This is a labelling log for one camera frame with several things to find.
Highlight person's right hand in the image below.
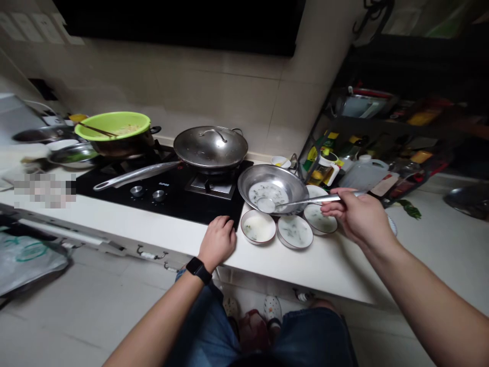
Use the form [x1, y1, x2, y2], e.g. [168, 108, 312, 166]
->
[320, 188, 393, 246]

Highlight person's left hand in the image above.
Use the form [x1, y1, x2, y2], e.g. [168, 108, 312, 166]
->
[198, 216, 238, 268]

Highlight steel ladle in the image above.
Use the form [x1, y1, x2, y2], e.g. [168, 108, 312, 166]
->
[255, 192, 367, 214]

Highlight translucent plastic jug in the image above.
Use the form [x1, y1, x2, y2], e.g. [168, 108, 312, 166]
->
[339, 154, 390, 193]

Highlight white soup bowl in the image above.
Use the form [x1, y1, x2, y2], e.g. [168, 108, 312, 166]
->
[305, 185, 329, 201]
[303, 203, 339, 236]
[240, 209, 277, 245]
[277, 215, 314, 250]

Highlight green vegetable leaf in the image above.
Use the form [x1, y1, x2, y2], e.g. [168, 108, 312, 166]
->
[395, 198, 422, 220]

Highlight black gas stove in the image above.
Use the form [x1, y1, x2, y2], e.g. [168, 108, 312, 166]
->
[75, 143, 255, 232]

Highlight glass oil jug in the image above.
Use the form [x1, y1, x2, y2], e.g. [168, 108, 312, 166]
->
[311, 149, 341, 187]

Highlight large steel basin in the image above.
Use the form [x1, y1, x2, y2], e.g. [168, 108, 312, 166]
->
[237, 164, 309, 217]

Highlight steel wok lid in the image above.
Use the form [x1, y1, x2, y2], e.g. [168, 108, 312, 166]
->
[173, 125, 249, 170]

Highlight black metal storage rack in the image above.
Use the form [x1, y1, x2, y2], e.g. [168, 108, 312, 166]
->
[297, 32, 489, 199]

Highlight white cup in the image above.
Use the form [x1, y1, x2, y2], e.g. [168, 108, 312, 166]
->
[270, 154, 293, 170]

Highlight dark steel wok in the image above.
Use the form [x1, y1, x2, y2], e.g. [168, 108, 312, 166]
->
[443, 186, 489, 220]

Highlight person's legs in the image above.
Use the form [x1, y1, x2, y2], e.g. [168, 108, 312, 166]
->
[174, 267, 360, 367]

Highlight dark cooking pot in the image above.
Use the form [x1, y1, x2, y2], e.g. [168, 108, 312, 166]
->
[89, 125, 162, 160]

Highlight green plastic colander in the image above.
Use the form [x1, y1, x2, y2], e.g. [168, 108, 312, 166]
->
[74, 111, 152, 142]

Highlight wooden chopstick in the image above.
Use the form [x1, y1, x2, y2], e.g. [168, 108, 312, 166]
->
[79, 121, 120, 138]
[77, 123, 117, 139]

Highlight steel dish with greens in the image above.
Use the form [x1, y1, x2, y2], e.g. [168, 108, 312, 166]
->
[47, 143, 101, 170]

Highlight small white bowl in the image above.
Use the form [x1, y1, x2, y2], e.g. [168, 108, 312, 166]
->
[45, 139, 80, 153]

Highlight clear plastic bag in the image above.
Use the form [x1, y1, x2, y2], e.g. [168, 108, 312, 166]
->
[0, 228, 72, 298]

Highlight steel pan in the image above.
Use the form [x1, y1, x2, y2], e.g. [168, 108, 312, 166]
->
[12, 127, 79, 145]

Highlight steel long-handled wok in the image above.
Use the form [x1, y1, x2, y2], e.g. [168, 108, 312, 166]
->
[93, 126, 249, 192]

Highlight white hook rail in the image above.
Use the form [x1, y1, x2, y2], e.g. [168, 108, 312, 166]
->
[16, 218, 179, 273]

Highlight black wall plug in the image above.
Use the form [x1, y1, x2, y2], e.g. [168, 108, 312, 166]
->
[28, 77, 59, 102]

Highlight row of white wall switches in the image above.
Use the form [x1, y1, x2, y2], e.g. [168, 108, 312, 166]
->
[0, 11, 86, 46]

